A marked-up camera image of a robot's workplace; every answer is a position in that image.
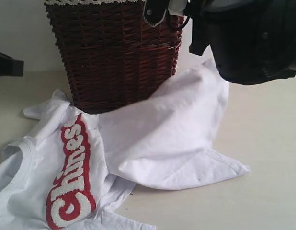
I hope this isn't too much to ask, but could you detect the grey lace-trimmed basket liner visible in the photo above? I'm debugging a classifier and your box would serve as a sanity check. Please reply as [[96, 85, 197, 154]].
[[43, 0, 146, 6]]

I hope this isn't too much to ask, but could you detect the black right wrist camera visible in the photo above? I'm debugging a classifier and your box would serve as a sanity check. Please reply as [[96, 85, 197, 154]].
[[142, 0, 189, 27]]

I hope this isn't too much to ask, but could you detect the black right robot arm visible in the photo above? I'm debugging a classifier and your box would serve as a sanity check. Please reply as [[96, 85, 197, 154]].
[[186, 0, 296, 85]]

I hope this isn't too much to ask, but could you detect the dark red wicker basket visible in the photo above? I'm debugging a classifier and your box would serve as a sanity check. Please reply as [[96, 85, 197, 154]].
[[45, 3, 184, 114]]

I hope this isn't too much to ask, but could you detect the white t-shirt red lettering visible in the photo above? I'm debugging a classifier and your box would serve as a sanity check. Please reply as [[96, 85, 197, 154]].
[[0, 60, 250, 230]]

